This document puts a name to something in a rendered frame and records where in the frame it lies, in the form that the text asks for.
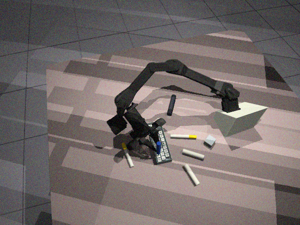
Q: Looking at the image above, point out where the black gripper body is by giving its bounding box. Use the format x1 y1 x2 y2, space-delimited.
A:
127 116 166 151

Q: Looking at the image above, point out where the grey keyboard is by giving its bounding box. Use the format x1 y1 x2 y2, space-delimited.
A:
147 122 172 165

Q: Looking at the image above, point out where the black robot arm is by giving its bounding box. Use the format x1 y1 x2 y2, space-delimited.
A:
107 59 241 135

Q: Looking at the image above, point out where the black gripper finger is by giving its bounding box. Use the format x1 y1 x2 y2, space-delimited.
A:
139 139 157 152
150 130 159 143

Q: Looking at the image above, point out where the blue stylus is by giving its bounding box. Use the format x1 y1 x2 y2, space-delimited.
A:
156 141 161 155

